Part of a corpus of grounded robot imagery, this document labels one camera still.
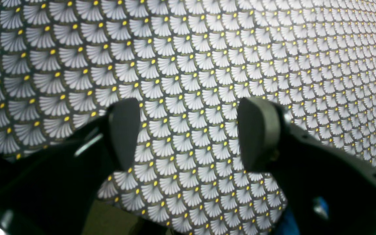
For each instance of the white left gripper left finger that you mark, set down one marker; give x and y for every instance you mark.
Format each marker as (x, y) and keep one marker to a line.
(51, 191)

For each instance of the blue long-sleeve T-shirt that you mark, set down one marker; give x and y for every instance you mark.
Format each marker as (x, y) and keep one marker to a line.
(287, 224)

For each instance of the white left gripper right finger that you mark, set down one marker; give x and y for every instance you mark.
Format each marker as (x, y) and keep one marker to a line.
(329, 191)

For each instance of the fan-patterned table cloth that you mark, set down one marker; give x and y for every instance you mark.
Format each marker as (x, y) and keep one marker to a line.
(188, 62)

